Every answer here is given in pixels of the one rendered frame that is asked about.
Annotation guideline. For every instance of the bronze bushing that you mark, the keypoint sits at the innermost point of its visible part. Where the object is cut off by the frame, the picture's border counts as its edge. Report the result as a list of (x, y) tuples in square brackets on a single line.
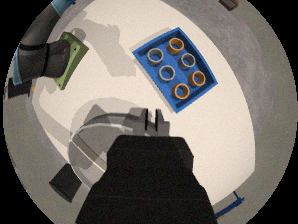
[(201, 78), (177, 42), (186, 91)]

